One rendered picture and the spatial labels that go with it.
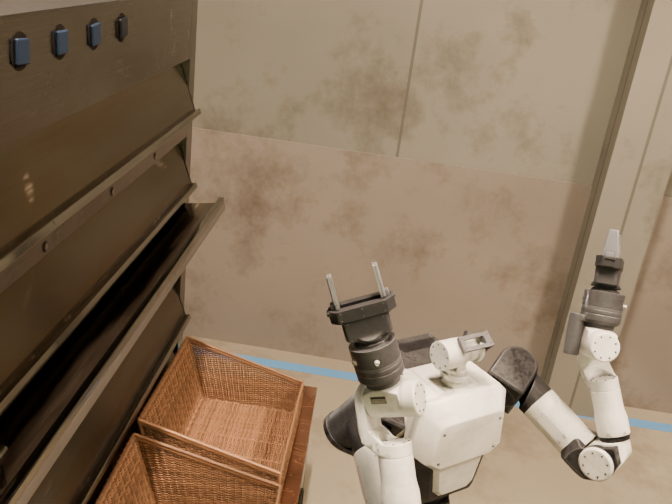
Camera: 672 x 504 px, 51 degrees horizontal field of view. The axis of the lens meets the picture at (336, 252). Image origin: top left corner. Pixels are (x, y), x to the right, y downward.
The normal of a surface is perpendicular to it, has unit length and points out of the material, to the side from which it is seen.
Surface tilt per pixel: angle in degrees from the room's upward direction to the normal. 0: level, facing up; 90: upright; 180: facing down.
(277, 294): 90
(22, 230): 70
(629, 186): 90
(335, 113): 90
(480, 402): 45
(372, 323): 83
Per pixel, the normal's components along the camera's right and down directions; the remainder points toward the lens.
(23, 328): 0.97, -0.18
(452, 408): 0.45, -0.38
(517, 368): 0.08, -0.55
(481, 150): -0.11, 0.37
